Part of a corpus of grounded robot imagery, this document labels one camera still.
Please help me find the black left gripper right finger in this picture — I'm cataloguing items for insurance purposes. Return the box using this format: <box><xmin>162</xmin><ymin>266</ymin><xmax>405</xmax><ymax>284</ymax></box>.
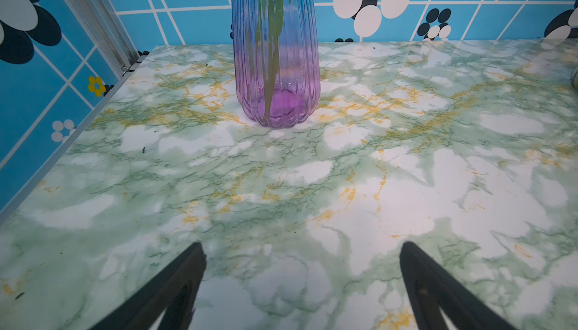
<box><xmin>400</xmin><ymin>241</ymin><xmax>514</xmax><ymax>329</ymax></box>

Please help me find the left aluminium corner post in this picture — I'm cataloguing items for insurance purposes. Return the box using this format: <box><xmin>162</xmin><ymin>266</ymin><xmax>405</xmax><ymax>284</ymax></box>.
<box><xmin>64</xmin><ymin>0</ymin><xmax>138</xmax><ymax>78</ymax></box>

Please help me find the blue purple ribbed glass vase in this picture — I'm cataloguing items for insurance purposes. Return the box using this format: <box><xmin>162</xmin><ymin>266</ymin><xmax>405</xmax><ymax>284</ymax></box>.
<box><xmin>232</xmin><ymin>0</ymin><xmax>321</xmax><ymax>128</ymax></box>

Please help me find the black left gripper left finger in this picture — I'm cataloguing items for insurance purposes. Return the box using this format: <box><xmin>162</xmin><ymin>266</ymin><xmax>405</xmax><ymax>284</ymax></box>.
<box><xmin>93</xmin><ymin>242</ymin><xmax>207</xmax><ymax>329</ymax></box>

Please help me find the clear glass vase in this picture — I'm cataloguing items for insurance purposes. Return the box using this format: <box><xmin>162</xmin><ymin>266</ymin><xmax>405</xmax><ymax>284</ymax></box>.
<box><xmin>570</xmin><ymin>68</ymin><xmax>578</xmax><ymax>90</ymax></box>

